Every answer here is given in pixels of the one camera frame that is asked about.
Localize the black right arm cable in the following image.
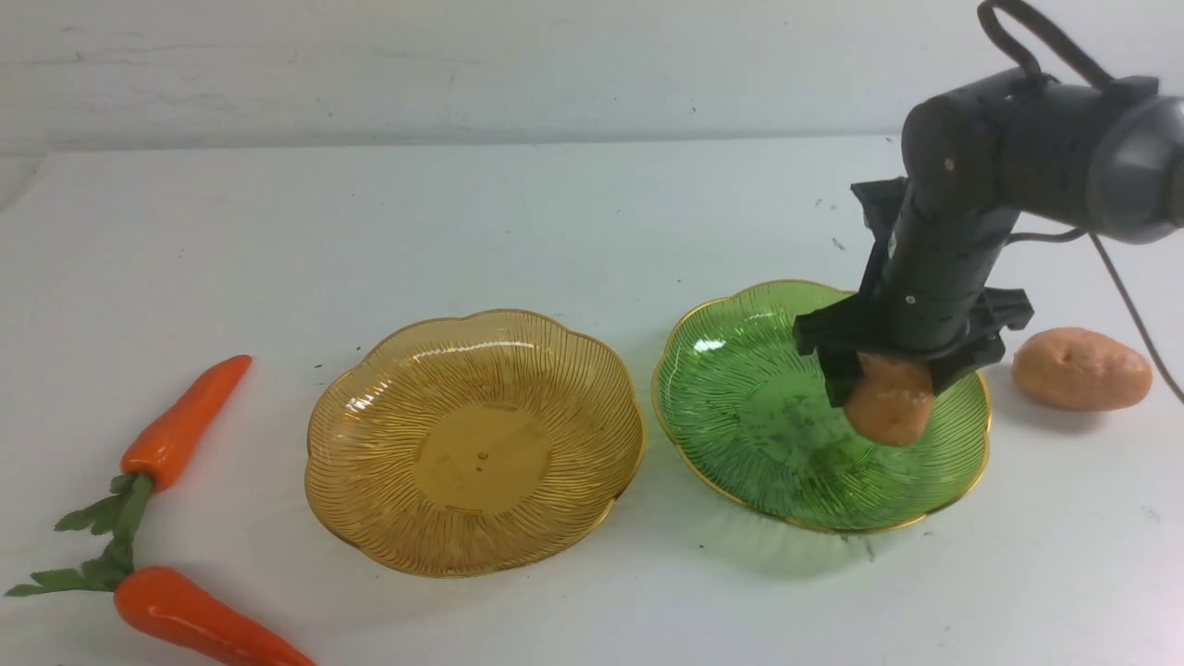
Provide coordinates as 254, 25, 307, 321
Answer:
977, 0, 1184, 404

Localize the amber ribbed glass plate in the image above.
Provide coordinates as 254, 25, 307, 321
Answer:
303, 309, 648, 578

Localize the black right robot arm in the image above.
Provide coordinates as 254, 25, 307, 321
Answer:
794, 68, 1180, 408

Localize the orange toy potato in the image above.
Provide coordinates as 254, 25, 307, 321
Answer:
843, 352, 934, 448
1010, 327, 1153, 414

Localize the orange toy carrot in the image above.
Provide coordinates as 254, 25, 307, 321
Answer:
6, 538, 313, 665
54, 356, 253, 542

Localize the green ribbed glass plate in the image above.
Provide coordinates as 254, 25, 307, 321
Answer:
651, 278, 993, 534

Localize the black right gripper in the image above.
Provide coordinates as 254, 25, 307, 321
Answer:
794, 178, 1032, 408

